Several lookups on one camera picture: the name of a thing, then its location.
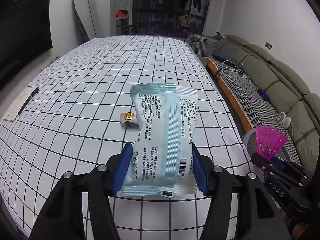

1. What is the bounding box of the small white fan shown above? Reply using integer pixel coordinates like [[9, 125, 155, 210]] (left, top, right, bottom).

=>
[[276, 112, 291, 129]]

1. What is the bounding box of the pink snack wrapper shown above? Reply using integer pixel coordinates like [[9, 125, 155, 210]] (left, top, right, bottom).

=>
[[120, 112, 139, 128]]

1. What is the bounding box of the pink plastic shuttlecock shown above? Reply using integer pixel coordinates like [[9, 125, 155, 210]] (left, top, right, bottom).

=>
[[255, 125, 288, 160]]

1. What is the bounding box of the white charging cable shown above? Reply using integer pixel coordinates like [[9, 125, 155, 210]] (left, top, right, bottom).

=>
[[220, 48, 266, 77]]

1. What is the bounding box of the hanging clothes rack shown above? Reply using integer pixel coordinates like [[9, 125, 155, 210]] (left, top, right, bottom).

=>
[[132, 0, 210, 40]]

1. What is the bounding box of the olive green sofa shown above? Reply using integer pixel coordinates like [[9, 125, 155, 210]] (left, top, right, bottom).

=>
[[208, 35, 319, 171]]

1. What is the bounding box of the black television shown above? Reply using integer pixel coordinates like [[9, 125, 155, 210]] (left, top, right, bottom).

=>
[[1, 0, 53, 87]]

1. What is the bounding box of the light blue wipes packet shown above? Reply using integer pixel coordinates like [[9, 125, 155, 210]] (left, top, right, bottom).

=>
[[121, 83, 198, 197]]

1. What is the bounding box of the dark green cushion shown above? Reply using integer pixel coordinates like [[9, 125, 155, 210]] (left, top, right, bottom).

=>
[[212, 50, 236, 62]]

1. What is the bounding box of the grey perforated laundry basket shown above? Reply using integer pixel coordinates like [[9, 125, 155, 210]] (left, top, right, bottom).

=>
[[242, 128, 291, 161]]

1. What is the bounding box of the wall power socket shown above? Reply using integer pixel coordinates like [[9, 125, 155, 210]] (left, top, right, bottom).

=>
[[265, 42, 272, 50]]

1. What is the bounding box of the leaning mirror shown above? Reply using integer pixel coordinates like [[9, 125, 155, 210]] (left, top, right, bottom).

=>
[[73, 0, 96, 43]]

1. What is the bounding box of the houndstooth sofa cover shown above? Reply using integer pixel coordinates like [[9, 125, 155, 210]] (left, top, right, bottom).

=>
[[199, 35, 301, 164]]

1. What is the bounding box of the red item on desk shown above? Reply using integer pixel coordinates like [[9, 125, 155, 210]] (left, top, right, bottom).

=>
[[116, 9, 129, 20]]

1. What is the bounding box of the blue object on sofa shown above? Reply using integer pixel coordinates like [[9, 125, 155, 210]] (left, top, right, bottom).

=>
[[257, 89, 269, 101]]

